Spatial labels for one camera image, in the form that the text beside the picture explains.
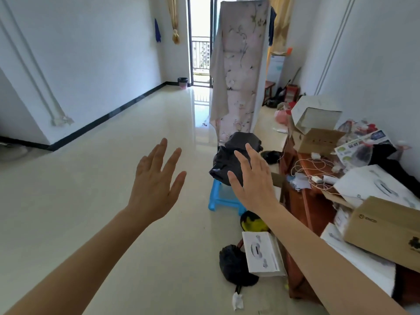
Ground person's left hand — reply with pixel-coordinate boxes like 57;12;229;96
128;138;187;223

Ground person's right hand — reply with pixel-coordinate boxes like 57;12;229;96
227;143;280;215

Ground person's right forearm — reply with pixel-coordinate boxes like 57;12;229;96
259;203;412;315

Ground person's left forearm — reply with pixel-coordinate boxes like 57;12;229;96
0;206;155;315

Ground black shoes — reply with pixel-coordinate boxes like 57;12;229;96
261;150;281;165

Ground blue plastic stool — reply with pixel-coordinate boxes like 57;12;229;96
208;179;247;216

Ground black clothing bundle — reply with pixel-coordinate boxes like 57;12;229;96
209;132;264;187

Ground yellow black helmet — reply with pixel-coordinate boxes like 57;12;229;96
240;210;270;233

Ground crumpled white paper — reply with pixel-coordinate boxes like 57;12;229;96
290;173;312;191

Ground open brown cardboard box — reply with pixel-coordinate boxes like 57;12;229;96
292;128;346;157

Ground small wooden stool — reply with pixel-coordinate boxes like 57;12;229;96
262;81;276;107

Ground wooden desk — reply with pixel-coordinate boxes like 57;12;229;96
278;137;420;304

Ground white power adapter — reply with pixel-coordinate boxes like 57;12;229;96
311;175;339;186

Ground red plastic stool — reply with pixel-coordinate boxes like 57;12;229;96
283;84;300;103

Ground white printed product box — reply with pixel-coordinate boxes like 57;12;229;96
241;231;287;278

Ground open white cardboard box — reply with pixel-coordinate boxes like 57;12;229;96
291;95;343;135

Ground white hanging cloth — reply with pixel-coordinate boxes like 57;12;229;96
209;24;229;128

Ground black plastic bag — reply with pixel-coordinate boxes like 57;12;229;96
219;245;260;295

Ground floral bed sheet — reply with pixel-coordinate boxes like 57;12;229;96
218;0;270;143

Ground clear bag of packaging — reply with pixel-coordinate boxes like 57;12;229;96
334;119;396;168

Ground black balcony railing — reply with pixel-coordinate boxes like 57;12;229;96
192;36;211;71

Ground black framed balcony door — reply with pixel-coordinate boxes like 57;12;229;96
188;0;224;88

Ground large white product box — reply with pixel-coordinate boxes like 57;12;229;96
332;164;420;211

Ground dark blue hanging garment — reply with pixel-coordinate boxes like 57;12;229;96
268;6;277;47

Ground yellow tied curtain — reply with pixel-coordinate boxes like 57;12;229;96
166;0;180;45

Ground black cloth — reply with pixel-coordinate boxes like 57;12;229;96
370;144;420;198

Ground flat white box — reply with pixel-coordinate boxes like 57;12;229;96
320;222;398;298

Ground closed brown cardboard box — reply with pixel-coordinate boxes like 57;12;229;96
343;196;420;273

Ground tangled white cables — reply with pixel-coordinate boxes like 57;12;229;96
290;153;343;191

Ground long handled broom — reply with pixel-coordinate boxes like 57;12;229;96
274;67;302;99

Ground white wall pipe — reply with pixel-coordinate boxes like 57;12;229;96
0;10;75;127

